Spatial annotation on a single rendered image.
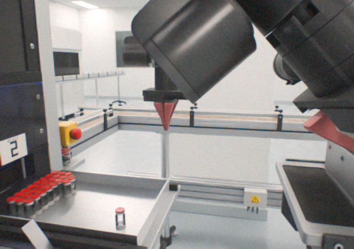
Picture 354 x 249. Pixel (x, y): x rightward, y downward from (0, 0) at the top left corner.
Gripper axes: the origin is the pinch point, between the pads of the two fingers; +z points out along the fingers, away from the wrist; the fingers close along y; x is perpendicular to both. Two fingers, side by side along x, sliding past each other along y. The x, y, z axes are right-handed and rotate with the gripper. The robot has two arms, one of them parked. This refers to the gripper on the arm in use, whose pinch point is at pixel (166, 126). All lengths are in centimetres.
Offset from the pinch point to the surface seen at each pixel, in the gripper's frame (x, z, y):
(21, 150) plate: 4.9, 7.6, 38.4
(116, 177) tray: -5.5, 17.5, 16.3
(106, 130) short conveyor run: -64, 20, 48
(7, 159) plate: 9.6, 8.5, 38.4
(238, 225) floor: -131, 109, -24
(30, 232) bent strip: 24.8, 15.6, 19.9
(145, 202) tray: 2.2, 19.9, 5.0
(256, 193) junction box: -79, 54, -31
